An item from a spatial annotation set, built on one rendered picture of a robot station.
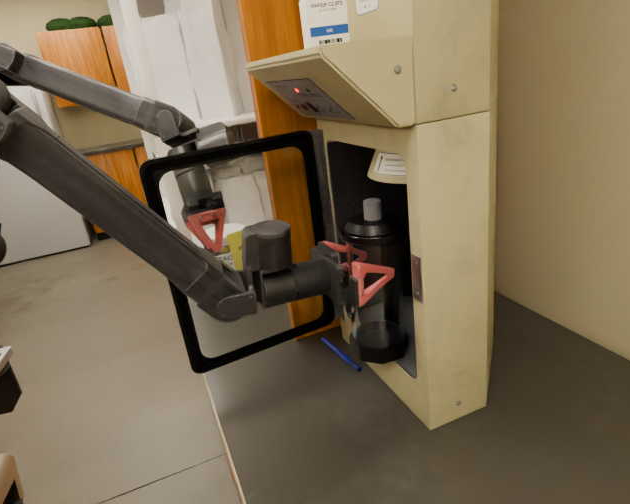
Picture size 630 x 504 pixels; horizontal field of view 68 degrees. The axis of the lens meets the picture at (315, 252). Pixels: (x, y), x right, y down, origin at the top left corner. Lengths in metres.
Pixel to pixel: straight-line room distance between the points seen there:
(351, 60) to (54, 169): 0.36
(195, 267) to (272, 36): 0.45
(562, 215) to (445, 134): 0.48
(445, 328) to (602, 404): 0.30
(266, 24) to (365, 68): 0.38
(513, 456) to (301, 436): 0.32
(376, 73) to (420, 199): 0.17
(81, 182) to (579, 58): 0.82
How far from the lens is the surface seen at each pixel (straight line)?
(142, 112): 0.95
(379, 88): 0.56
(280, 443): 0.81
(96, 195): 0.62
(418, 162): 0.60
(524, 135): 1.08
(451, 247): 0.66
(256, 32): 0.90
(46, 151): 0.62
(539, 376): 0.93
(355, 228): 0.72
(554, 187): 1.05
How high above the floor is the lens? 1.49
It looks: 21 degrees down
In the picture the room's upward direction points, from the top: 8 degrees counter-clockwise
